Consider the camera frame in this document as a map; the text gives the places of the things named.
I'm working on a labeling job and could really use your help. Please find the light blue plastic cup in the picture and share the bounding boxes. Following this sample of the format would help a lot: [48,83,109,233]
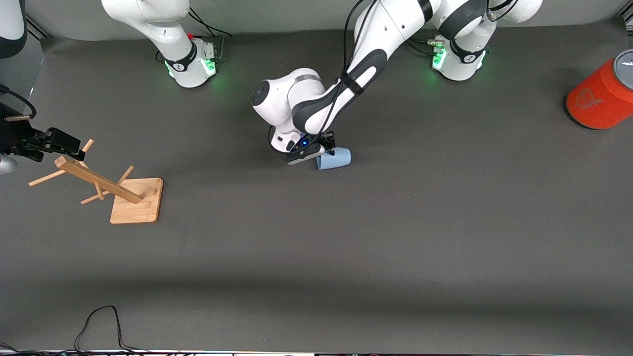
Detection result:
[316,147,352,170]

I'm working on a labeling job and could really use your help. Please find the wooden cup rack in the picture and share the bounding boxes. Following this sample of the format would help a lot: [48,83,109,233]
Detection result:
[29,138,164,224]

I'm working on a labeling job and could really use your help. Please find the orange cylindrical can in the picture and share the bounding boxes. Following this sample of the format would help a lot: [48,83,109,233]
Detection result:
[566,49,633,130]

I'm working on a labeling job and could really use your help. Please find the black cable along right arm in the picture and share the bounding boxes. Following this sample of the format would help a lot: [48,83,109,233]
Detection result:
[0,84,38,122]

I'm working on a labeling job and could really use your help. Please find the black left arm base cables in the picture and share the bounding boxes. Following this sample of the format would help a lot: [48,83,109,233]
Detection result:
[408,35,448,56]

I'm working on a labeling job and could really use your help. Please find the black arm base cables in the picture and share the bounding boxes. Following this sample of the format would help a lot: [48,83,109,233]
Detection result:
[187,7,234,61]
[408,35,448,56]

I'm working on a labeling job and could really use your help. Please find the black right arm base cables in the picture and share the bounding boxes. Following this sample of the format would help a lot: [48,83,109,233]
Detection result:
[187,7,234,61]

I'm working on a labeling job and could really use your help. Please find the loose black cable loop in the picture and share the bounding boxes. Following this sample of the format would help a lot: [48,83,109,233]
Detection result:
[74,306,149,354]

